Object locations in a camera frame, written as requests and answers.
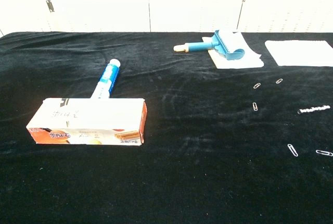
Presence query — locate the silver magnetic bead chain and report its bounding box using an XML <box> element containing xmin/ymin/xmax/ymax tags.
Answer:
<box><xmin>297</xmin><ymin>105</ymin><xmax>331</xmax><ymax>115</ymax></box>

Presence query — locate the black velvet tablecloth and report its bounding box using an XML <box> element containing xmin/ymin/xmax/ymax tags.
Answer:
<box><xmin>0</xmin><ymin>31</ymin><xmax>333</xmax><ymax>224</ymax></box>

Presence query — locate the blue white toothpaste tube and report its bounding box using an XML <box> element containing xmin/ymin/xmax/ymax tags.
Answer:
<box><xmin>90</xmin><ymin>58</ymin><xmax>122</xmax><ymax>99</ymax></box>

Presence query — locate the blue lint roller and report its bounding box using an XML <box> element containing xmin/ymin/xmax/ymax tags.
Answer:
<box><xmin>173</xmin><ymin>29</ymin><xmax>246</xmax><ymax>61</ymax></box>

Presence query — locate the orange white biscuit box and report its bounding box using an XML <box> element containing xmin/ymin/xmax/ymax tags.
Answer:
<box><xmin>26</xmin><ymin>97</ymin><xmax>148</xmax><ymax>146</ymax></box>

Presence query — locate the white paper sheet pad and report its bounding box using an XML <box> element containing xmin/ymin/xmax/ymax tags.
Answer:
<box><xmin>202</xmin><ymin>31</ymin><xmax>264</xmax><ymax>69</ymax></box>

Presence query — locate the white paper sheet right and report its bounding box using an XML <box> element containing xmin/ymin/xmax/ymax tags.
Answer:
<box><xmin>264</xmin><ymin>40</ymin><xmax>333</xmax><ymax>67</ymax></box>

